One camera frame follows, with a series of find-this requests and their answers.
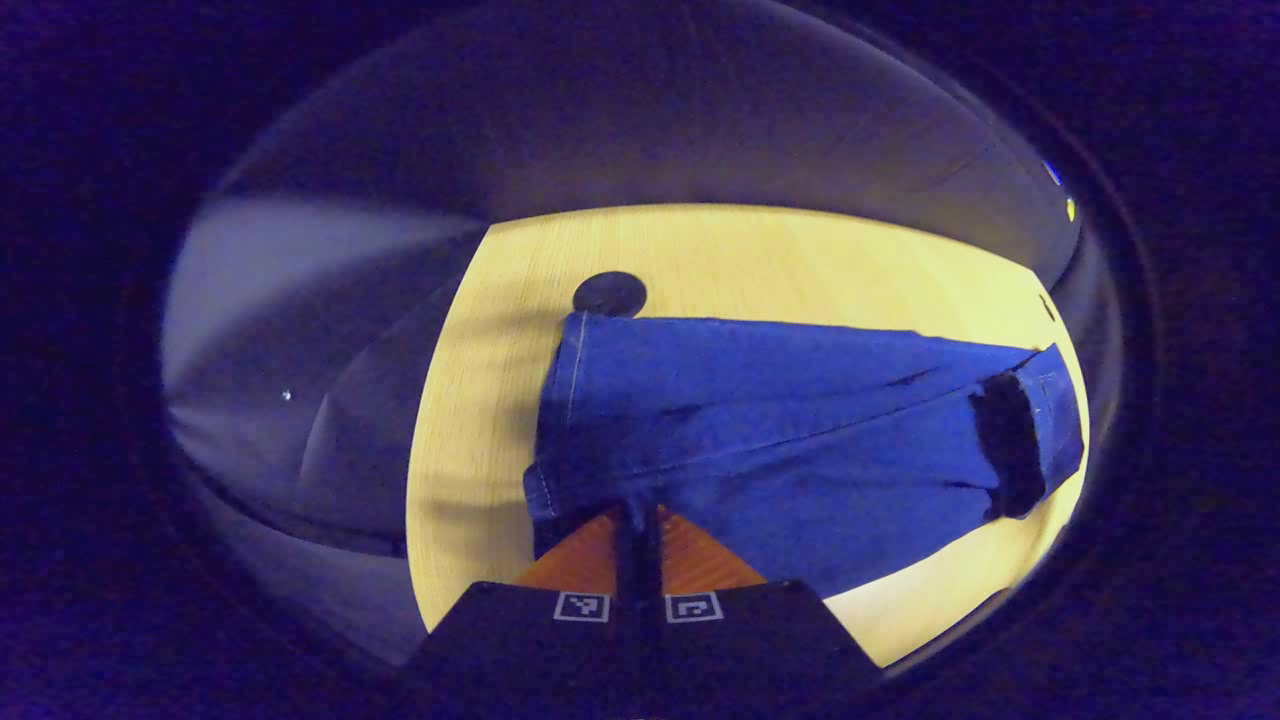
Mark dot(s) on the knobbed black table hole cap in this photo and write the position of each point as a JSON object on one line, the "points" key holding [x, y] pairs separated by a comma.
{"points": [[1047, 307]]}

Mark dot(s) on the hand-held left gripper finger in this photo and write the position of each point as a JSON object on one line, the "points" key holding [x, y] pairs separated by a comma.
{"points": [[628, 560], [652, 560]]}

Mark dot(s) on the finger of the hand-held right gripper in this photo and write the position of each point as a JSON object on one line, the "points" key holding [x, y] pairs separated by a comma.
{"points": [[1005, 450]]}

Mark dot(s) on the blue denim jeans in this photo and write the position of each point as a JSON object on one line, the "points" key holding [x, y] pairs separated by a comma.
{"points": [[780, 420]]}

